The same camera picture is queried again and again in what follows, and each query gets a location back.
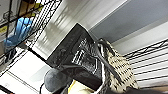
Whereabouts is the dark brown printed snack bag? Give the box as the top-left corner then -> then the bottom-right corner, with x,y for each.
45,22 -> 108,91

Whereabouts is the black wire shelf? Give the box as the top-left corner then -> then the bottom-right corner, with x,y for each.
0,0 -> 168,94

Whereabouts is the orange package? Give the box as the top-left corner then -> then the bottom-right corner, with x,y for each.
18,0 -> 46,18

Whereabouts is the grey white penguin plush toy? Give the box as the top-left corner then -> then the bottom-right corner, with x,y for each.
43,68 -> 73,94

